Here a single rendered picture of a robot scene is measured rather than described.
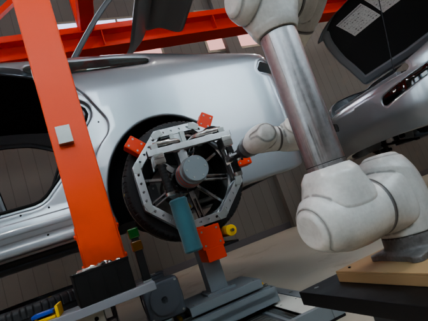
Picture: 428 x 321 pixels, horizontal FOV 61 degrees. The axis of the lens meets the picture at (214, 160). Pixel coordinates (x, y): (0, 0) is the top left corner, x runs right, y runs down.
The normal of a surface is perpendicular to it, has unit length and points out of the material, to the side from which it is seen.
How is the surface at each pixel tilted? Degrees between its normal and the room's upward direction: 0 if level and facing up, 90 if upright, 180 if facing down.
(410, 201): 94
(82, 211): 90
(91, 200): 90
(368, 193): 87
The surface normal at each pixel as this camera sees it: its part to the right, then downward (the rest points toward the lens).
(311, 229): -0.83, 0.33
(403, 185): 0.25, -0.41
